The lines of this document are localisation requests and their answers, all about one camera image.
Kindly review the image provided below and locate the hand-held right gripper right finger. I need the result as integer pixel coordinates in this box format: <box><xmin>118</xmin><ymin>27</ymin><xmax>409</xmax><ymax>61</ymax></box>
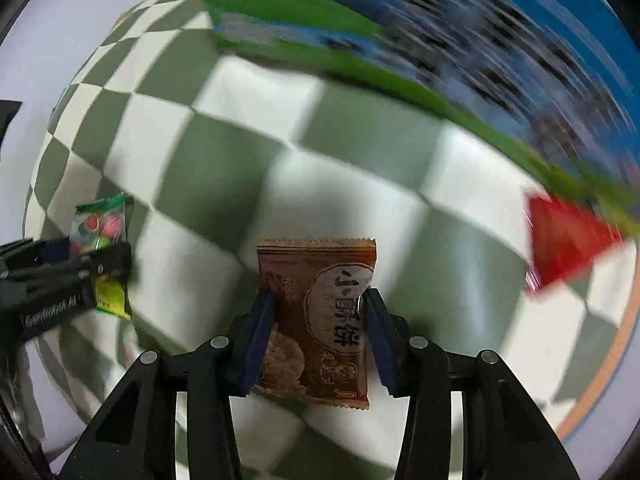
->
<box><xmin>362</xmin><ymin>287</ymin><xmax>584</xmax><ymax>480</ymax></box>

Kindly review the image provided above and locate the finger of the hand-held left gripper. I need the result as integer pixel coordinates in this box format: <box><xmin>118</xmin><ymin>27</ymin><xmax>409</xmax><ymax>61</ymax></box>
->
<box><xmin>0</xmin><ymin>239</ymin><xmax>72</xmax><ymax>274</ymax></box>
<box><xmin>74</xmin><ymin>243</ymin><xmax>136</xmax><ymax>284</ymax></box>

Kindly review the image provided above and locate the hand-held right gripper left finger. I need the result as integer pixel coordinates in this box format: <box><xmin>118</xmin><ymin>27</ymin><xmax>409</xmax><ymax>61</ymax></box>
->
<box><xmin>59</xmin><ymin>287</ymin><xmax>278</xmax><ymax>480</ymax></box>

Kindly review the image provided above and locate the green candy packet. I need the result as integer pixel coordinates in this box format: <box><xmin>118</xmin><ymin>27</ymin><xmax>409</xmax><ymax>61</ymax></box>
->
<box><xmin>70</xmin><ymin>193</ymin><xmax>135</xmax><ymax>320</ymax></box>

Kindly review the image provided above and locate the brown biscuit packet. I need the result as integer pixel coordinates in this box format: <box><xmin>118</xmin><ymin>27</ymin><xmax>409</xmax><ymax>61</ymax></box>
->
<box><xmin>256</xmin><ymin>237</ymin><xmax>377</xmax><ymax>410</ymax></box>

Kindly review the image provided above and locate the printed cardboard box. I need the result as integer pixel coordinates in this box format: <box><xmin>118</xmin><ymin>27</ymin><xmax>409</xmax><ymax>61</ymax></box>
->
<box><xmin>192</xmin><ymin>0</ymin><xmax>640</xmax><ymax>241</ymax></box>

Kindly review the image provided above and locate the green white checkered mat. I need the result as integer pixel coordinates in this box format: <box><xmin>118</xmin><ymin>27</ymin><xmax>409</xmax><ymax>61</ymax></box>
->
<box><xmin>22</xmin><ymin>0</ymin><xmax>640</xmax><ymax>480</ymax></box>

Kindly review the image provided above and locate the small red snack packet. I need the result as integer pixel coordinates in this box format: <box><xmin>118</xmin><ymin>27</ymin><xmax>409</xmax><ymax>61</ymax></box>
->
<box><xmin>522</xmin><ymin>192</ymin><xmax>626</xmax><ymax>297</ymax></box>

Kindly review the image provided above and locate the black cable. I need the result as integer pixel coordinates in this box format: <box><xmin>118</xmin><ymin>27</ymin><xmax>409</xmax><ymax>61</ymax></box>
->
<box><xmin>0</xmin><ymin>402</ymin><xmax>52</xmax><ymax>480</ymax></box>

